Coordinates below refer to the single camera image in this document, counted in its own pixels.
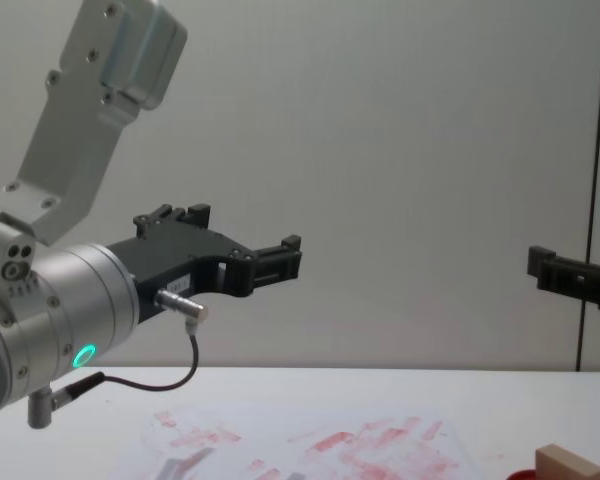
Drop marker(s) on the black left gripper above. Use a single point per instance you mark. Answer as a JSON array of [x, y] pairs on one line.
[[175, 260]]

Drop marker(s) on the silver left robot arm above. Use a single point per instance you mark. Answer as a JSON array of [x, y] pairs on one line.
[[70, 295]]

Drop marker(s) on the pale wooden block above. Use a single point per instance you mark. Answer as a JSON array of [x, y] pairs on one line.
[[567, 465]]

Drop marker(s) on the red round object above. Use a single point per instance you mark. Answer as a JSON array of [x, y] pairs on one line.
[[524, 475]]

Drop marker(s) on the white paper with red marks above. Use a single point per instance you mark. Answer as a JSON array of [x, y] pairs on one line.
[[330, 445]]

